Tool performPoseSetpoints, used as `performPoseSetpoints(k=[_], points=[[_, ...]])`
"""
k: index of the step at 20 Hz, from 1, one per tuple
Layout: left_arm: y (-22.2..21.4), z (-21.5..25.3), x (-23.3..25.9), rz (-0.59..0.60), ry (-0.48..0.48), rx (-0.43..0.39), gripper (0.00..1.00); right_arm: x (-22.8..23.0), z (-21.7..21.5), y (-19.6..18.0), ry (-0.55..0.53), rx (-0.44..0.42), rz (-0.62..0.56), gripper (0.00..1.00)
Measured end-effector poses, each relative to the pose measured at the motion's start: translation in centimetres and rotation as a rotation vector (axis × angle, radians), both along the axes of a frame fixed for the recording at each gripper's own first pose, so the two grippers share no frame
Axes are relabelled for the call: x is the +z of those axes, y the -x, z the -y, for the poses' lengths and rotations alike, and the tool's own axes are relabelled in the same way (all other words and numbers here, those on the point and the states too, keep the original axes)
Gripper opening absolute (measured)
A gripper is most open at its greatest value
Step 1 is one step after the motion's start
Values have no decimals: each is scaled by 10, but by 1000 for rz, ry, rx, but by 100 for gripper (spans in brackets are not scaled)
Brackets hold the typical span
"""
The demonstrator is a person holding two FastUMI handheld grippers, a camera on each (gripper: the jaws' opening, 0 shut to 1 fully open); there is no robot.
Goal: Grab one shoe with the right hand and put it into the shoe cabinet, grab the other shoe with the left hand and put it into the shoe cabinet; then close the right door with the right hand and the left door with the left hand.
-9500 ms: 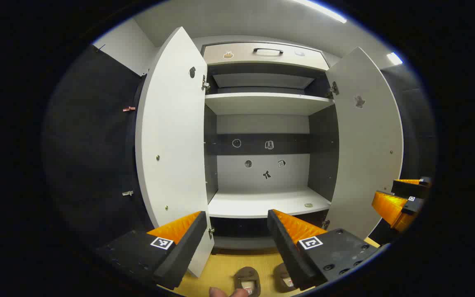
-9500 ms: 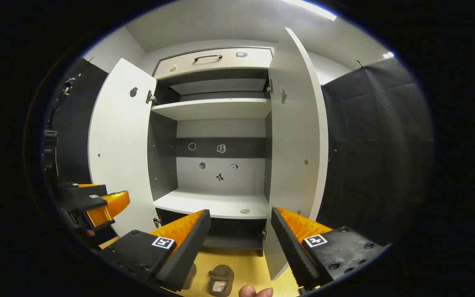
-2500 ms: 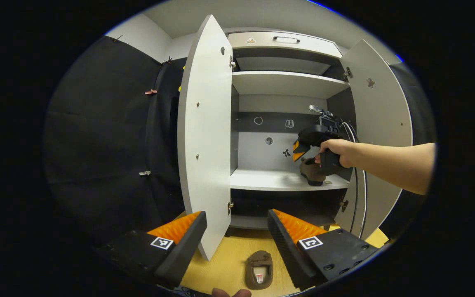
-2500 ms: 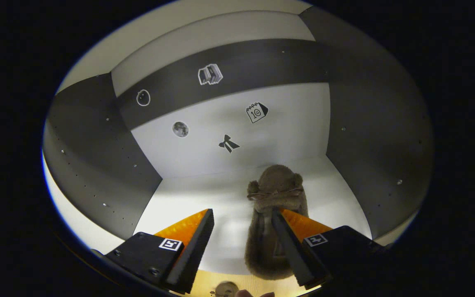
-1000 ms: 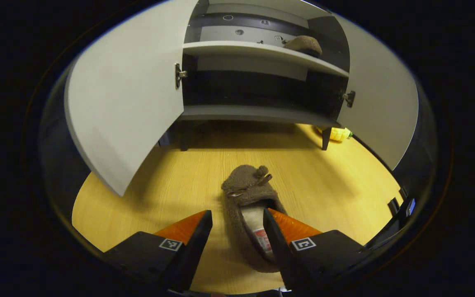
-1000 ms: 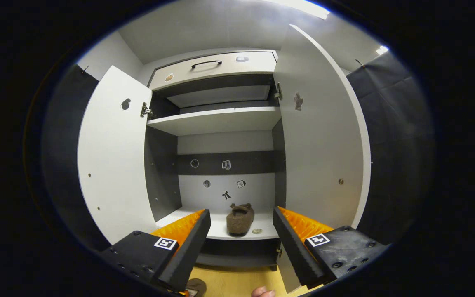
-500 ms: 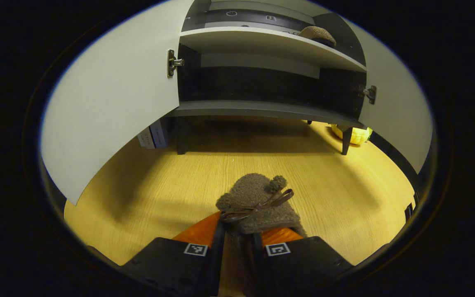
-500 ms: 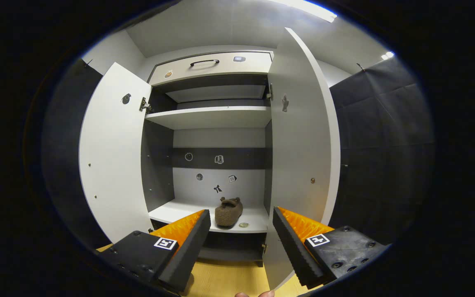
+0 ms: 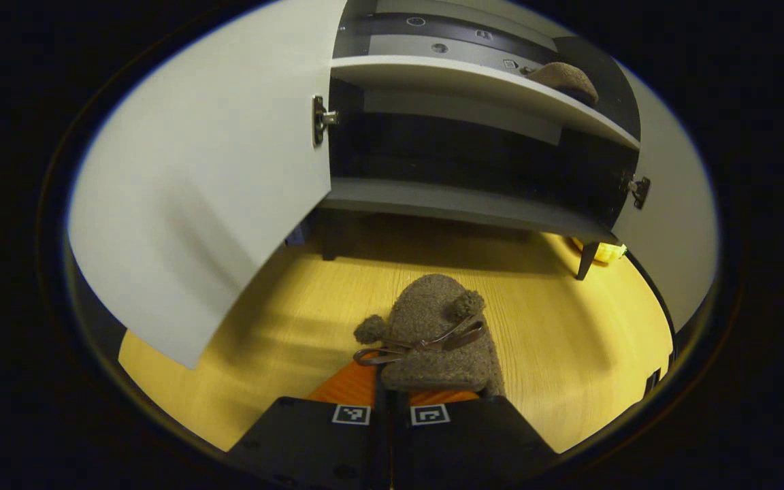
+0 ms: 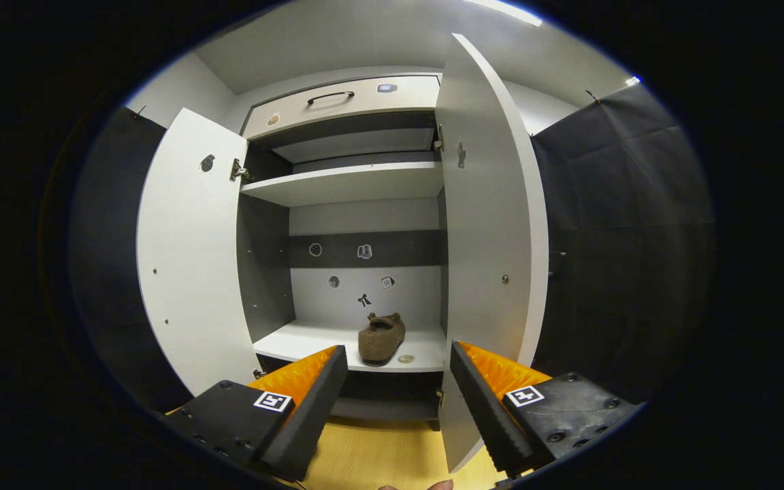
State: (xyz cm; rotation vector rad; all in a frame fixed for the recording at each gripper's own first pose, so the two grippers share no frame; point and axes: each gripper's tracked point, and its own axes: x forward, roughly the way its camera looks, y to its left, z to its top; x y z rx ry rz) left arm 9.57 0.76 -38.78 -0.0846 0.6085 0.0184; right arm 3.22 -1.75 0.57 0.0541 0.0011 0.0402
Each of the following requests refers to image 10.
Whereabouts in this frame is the long ceiling light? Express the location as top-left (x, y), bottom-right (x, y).
top-left (463, 0), bottom-right (544, 28)

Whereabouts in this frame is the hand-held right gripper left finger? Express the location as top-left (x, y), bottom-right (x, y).
top-left (164, 345), bottom-right (349, 483)

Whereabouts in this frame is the brown fuzzy shoe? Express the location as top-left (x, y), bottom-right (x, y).
top-left (357, 312), bottom-right (406, 363)

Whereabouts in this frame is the white cabinet drawer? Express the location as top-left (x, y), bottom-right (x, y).
top-left (242, 75), bottom-right (442, 140)

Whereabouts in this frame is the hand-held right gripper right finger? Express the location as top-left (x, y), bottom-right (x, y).
top-left (449, 340), bottom-right (644, 478)

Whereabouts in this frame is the black backdrop cloth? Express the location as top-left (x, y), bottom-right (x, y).
top-left (69, 105), bottom-right (195, 412)
top-left (532, 83), bottom-right (716, 402)

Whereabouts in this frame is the white shoe cabinet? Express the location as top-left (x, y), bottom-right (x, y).
top-left (235, 73), bottom-right (448, 423)

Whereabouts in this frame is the white cabinet door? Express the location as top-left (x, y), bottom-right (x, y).
top-left (433, 33), bottom-right (551, 474)
top-left (136, 108), bottom-right (260, 397)

